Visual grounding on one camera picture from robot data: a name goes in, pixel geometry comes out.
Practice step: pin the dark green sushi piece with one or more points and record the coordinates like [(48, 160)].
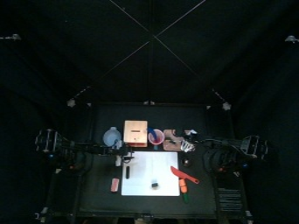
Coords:
[(171, 143)]

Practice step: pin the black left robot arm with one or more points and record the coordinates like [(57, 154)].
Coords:
[(77, 145)]

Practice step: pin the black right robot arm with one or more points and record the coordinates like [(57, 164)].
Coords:
[(233, 143)]

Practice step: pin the white cutting board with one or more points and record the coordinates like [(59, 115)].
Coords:
[(147, 166)]

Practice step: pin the orange-red toy knife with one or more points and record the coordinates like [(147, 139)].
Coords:
[(179, 173)]

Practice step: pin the small black white sushi roll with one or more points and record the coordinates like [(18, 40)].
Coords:
[(153, 184)]

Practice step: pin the small white cylinder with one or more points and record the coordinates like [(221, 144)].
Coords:
[(117, 161)]

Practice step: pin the light blue plastic bowl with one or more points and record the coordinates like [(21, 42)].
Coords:
[(111, 137)]

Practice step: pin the small dark round bowl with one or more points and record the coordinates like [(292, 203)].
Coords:
[(185, 162)]

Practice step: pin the wooden box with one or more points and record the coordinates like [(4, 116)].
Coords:
[(135, 132)]

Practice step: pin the pink plastic cup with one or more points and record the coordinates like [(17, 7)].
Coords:
[(159, 140)]

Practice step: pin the blue plastic utensil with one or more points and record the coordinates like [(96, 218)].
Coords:
[(151, 132)]

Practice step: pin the pink rectangular block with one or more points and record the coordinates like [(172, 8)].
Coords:
[(115, 185)]

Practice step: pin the orange toy carrot green top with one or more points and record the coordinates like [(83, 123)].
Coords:
[(183, 186)]

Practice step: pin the white cloth clip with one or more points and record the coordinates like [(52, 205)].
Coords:
[(225, 106), (71, 102), (148, 102)]

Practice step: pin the black cloth backdrop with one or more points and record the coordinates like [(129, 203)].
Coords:
[(97, 52)]

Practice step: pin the silver frame clamp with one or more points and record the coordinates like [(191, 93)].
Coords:
[(14, 37), (291, 38)]

